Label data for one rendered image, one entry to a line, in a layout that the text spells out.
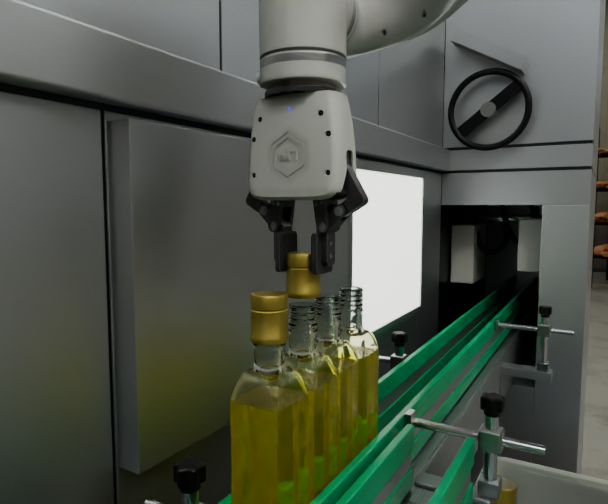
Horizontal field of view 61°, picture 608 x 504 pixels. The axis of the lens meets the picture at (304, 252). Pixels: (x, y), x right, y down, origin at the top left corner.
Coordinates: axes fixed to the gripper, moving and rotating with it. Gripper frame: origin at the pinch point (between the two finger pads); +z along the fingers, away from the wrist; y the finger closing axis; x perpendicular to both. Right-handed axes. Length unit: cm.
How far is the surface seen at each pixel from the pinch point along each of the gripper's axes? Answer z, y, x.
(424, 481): 31.0, 6.9, 18.4
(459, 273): 17, -14, 116
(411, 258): 8, -13, 70
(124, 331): 7.3, -13.3, -11.3
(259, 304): 4.0, 0.1, -7.8
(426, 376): 29, -4, 53
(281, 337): 7.0, 1.6, -6.6
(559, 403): 48, 16, 104
